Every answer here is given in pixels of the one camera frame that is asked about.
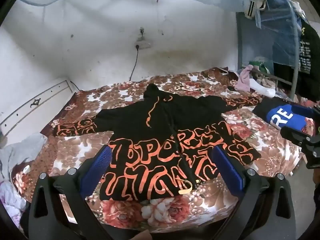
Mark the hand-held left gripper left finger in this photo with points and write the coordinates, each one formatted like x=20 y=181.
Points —
x=97 y=170

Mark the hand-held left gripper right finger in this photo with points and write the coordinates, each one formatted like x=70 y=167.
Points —
x=228 y=172

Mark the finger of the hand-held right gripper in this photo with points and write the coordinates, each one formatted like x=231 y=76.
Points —
x=295 y=133
x=303 y=110

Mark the black orange print hoodie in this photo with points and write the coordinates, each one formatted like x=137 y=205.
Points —
x=160 y=120

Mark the folded black blue shirt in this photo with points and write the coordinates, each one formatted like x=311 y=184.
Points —
x=282 y=116

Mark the floral brown red blanket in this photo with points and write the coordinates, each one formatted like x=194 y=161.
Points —
x=265 y=152

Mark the white sock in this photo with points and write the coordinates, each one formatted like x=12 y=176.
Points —
x=263 y=88

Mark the black printed hanging shirt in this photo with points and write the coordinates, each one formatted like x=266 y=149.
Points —
x=310 y=60

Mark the green packet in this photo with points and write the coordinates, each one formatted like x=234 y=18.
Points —
x=260 y=66

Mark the pink cloth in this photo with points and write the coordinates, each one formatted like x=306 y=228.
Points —
x=244 y=78

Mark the blue hanging cloth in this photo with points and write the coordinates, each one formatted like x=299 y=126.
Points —
x=285 y=45

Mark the grey cloth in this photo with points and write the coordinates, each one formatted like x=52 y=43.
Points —
x=22 y=152

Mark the white headboard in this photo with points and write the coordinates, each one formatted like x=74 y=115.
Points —
x=37 y=105

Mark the white purple cloth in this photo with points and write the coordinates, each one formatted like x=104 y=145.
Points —
x=11 y=202

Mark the black white striped garment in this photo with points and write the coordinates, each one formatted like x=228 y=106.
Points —
x=255 y=2

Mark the white power strip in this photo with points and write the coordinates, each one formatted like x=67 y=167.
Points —
x=143 y=44

